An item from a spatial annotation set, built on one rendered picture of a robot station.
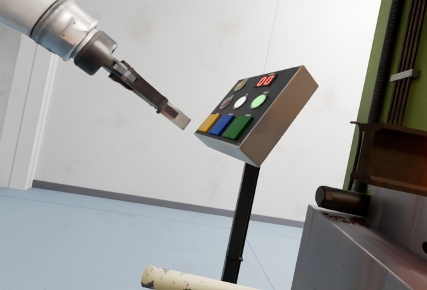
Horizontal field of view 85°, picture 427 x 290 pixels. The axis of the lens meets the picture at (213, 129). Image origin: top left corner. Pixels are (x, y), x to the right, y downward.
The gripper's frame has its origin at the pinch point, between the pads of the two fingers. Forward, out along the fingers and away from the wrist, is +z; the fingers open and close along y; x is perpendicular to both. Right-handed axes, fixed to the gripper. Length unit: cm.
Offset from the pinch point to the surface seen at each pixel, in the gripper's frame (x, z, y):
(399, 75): 31.6, 23.8, 23.0
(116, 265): -92, 65, -93
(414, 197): 5.1, 11.1, 38.0
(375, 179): 1.7, -0.2, 39.2
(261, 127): 10.3, 17.8, 4.5
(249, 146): 4.7, 17.8, 4.7
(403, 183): 2.6, 1.4, 40.1
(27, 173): -118, -1, -234
